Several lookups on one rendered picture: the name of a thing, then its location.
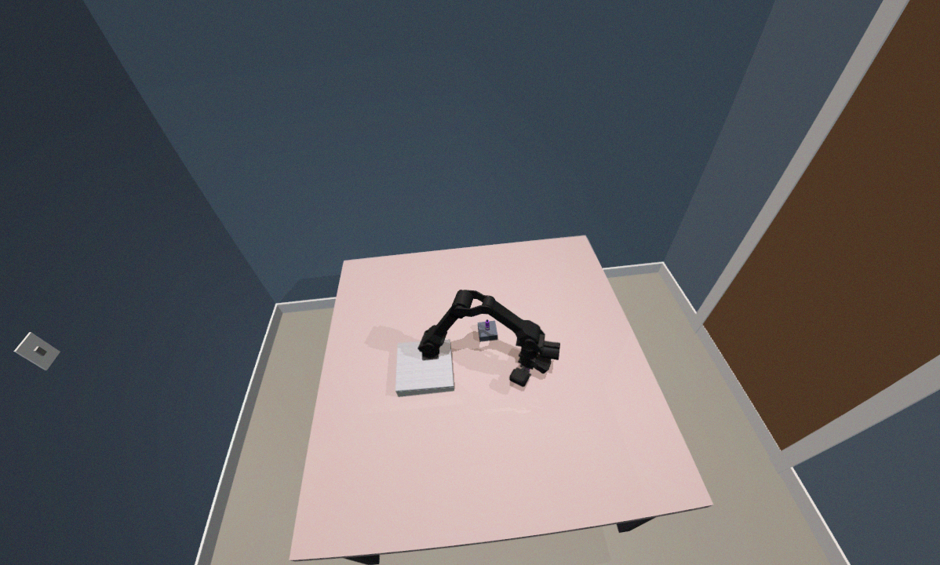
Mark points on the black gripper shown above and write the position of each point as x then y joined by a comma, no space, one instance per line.
521,376

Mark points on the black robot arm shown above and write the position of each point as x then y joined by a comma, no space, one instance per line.
529,335

